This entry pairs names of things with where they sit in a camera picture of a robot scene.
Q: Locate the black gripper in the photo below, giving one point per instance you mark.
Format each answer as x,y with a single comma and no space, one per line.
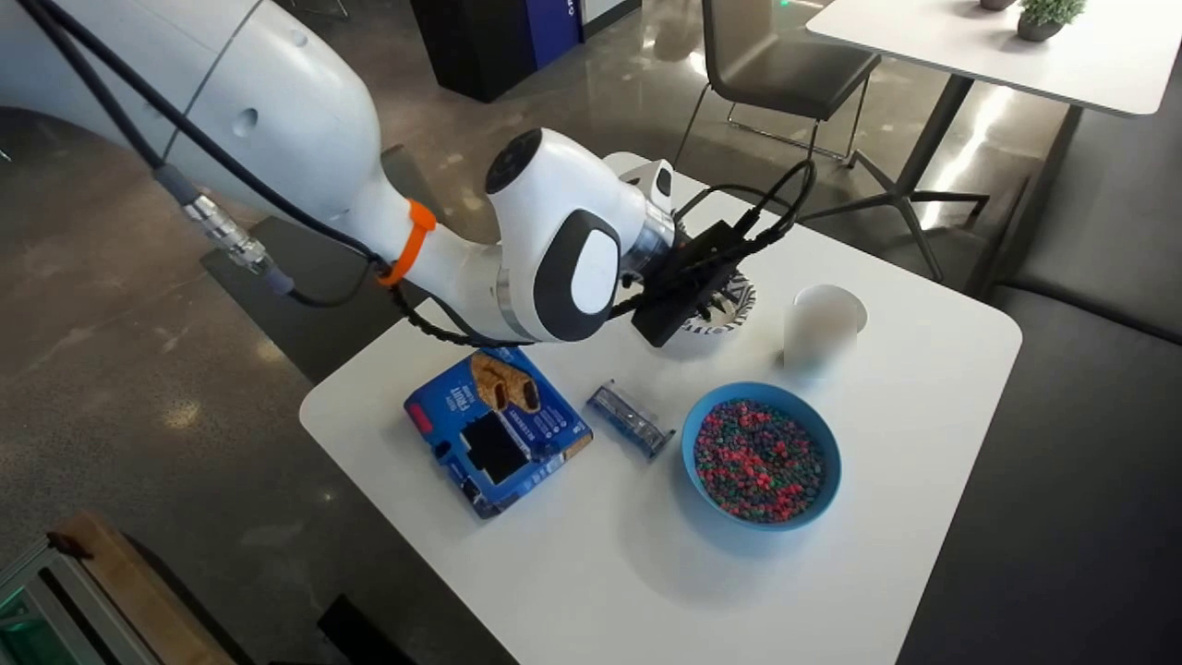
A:
672,297

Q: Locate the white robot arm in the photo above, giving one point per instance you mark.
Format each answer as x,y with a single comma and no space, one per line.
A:
283,113

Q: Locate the black and white bowl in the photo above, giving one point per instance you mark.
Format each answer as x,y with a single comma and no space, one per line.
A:
725,334

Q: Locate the blue wrapped cereal bar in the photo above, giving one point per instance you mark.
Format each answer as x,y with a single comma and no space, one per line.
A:
629,424

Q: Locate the blue plastic bowl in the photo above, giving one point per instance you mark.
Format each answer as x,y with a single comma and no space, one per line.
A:
688,454

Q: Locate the red green blue cereal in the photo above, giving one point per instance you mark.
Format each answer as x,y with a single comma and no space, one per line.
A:
764,458

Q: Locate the blue cereal bar box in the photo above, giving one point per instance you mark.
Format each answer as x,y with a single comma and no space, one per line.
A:
491,443

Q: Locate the patterned paper cup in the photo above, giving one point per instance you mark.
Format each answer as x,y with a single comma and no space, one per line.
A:
820,325

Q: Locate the grey chair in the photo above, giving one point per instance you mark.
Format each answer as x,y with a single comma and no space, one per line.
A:
780,49

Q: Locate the black cabinet with blue panel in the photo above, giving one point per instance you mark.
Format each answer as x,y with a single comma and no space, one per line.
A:
503,37

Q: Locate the dark bench seat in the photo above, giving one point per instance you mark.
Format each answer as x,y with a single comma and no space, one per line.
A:
1082,409

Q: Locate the small potted plant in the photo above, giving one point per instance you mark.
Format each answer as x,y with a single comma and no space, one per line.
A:
1047,16

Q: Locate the white side table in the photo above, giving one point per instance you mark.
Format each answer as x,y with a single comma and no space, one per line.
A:
1082,58

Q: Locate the wooden plank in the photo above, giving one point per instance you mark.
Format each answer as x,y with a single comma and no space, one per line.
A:
136,591

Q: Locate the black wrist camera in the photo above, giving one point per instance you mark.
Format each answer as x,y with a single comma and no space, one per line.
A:
716,241

